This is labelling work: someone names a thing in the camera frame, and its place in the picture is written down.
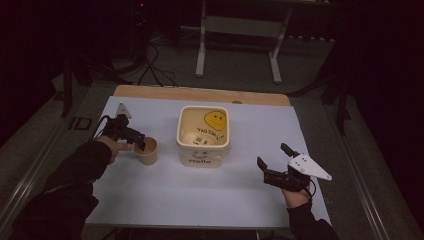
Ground dark floor socket plate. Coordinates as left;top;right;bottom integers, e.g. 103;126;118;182
69;116;93;131

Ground white metal table frame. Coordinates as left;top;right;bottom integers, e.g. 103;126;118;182
195;0;295;85

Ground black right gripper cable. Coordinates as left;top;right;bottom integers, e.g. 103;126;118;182
308;179;318;201

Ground black metal stand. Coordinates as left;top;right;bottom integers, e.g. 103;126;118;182
60;53;134;118
289;63;353;136

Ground black floor cables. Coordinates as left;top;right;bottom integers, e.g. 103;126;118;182
137;42;179;88

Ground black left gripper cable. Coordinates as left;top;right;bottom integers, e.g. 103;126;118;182
90;114;111;142

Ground cream smiley face bin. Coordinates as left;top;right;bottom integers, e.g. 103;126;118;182
175;105;231;169

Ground white table cover sheet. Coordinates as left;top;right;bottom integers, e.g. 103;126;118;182
85;95;332;231

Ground person's left hand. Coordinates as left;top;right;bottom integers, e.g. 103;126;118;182
94;134;135;165

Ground dark equipment tower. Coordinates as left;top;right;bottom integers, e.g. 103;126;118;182
130;0;150;64

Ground brown paper cup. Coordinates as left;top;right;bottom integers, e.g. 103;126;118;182
133;136;159;167

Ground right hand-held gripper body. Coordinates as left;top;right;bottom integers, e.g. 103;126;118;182
263;153;333;193

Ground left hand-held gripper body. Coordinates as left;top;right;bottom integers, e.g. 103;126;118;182
100;101;141;145

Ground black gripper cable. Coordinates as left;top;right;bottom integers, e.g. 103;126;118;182
308;179;318;201
90;114;111;142

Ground person's right hand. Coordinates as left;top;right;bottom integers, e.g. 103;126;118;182
281;181;314;210

